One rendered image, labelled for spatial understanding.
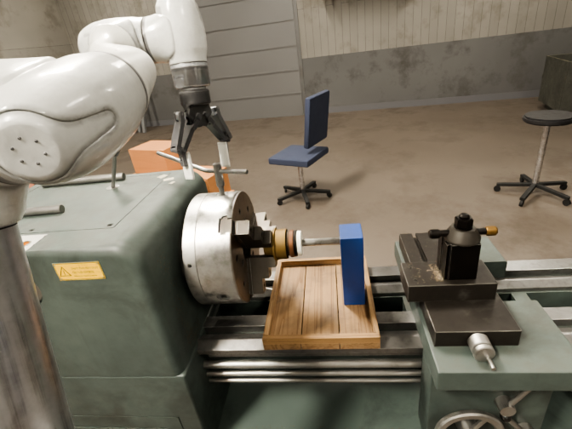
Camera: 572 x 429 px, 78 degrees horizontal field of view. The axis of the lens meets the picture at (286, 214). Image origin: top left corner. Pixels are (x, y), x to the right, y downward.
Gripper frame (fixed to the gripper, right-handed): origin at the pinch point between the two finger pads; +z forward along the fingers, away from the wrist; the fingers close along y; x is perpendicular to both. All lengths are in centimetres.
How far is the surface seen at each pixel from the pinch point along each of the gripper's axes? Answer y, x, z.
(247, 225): 4.7, 14.9, 13.0
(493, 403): -9, 70, 57
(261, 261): -1.4, 12.6, 26.5
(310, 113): -230, -98, 8
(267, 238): -1.1, 16.1, 18.8
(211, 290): 14.3, 8.1, 27.7
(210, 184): -180, -192, 66
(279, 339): 7.8, 22.6, 42.5
